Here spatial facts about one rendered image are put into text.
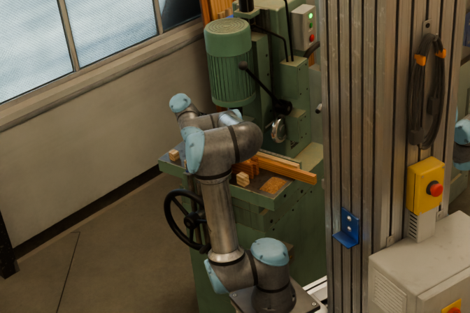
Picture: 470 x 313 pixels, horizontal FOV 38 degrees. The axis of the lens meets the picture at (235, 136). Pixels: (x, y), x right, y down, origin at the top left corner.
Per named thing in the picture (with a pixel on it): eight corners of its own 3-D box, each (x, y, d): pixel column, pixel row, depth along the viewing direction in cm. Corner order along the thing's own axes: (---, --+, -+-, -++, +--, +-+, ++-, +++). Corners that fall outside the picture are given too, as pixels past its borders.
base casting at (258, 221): (180, 201, 302) (177, 184, 297) (254, 140, 340) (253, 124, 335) (265, 233, 277) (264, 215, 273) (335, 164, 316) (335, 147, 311)
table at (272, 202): (144, 181, 294) (141, 170, 291) (189, 147, 314) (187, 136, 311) (261, 225, 261) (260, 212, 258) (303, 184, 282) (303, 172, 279)
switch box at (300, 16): (292, 49, 281) (289, 11, 273) (304, 40, 288) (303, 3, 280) (304, 51, 278) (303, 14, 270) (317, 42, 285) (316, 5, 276)
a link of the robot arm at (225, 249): (260, 293, 217) (236, 130, 199) (214, 304, 215) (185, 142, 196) (250, 274, 228) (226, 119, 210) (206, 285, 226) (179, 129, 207)
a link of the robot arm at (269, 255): (295, 285, 221) (293, 252, 214) (255, 295, 219) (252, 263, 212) (283, 261, 231) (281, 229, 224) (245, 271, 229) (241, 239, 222)
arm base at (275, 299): (305, 303, 227) (304, 280, 222) (267, 323, 221) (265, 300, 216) (280, 277, 239) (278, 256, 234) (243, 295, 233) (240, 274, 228)
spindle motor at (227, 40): (203, 103, 275) (194, 30, 259) (229, 84, 286) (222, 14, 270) (238, 112, 265) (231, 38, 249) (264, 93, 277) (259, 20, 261)
